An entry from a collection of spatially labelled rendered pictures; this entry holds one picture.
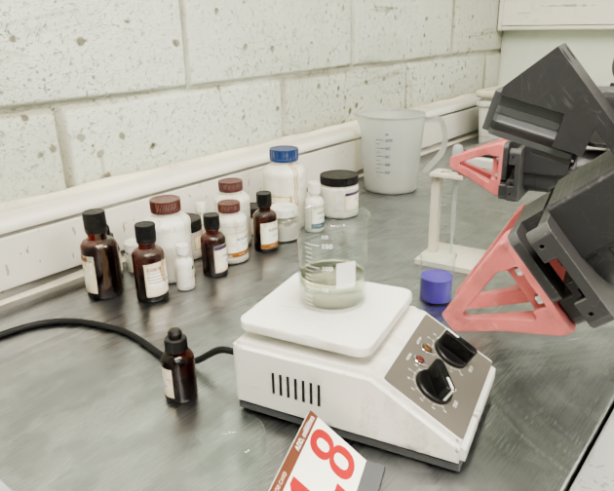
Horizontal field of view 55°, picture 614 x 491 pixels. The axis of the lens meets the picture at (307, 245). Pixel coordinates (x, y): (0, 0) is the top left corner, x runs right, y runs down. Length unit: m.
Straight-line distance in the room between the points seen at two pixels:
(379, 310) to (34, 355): 0.37
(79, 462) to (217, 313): 0.26
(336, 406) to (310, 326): 0.07
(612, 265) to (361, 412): 0.22
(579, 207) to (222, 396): 0.35
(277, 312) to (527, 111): 0.27
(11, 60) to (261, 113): 0.45
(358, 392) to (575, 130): 0.25
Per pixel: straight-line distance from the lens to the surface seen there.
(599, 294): 0.36
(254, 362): 0.51
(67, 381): 0.63
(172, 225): 0.77
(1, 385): 0.65
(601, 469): 0.53
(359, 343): 0.47
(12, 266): 0.82
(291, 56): 1.16
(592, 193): 0.35
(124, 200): 0.88
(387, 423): 0.48
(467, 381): 0.53
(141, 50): 0.93
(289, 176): 0.95
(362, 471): 0.48
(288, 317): 0.50
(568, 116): 0.36
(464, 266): 0.83
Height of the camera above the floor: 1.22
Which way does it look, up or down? 21 degrees down
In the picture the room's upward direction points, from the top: 1 degrees counter-clockwise
